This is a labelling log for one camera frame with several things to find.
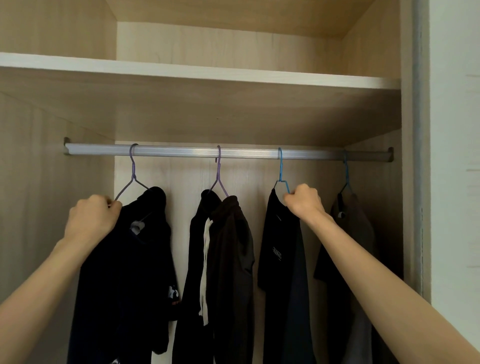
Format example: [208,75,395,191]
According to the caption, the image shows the dark grey shirt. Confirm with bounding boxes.
[314,191,404,364]

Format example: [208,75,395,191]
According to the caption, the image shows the white wardrobe door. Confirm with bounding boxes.
[412,0,480,307]

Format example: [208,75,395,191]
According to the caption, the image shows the person's left forearm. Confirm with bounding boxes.
[0,238,85,364]

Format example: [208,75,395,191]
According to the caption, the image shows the person's left hand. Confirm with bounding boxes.
[63,194,123,249]

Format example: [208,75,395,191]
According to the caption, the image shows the black t-shirt with white lettering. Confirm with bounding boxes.
[257,187,316,364]

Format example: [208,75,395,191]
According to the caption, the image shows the person's right forearm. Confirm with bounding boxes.
[300,212,480,364]

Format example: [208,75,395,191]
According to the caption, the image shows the light wooden wardrobe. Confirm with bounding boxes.
[0,0,430,364]

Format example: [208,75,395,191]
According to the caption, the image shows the white-edged wooden shelf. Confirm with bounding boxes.
[0,52,402,148]

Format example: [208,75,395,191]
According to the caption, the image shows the black jacket with white lining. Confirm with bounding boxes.
[172,189,256,364]

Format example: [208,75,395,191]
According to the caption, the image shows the purple wire hanger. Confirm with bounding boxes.
[108,143,151,207]
[208,145,230,199]

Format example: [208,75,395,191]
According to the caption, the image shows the blue wire hanger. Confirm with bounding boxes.
[273,147,292,196]
[338,151,354,196]

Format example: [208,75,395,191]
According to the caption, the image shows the person's right hand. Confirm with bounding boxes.
[282,183,328,226]

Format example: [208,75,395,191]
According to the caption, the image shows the silver metal clothes rod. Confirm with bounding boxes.
[64,142,394,163]

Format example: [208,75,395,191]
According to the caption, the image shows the black printed t-shirt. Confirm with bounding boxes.
[67,186,181,364]

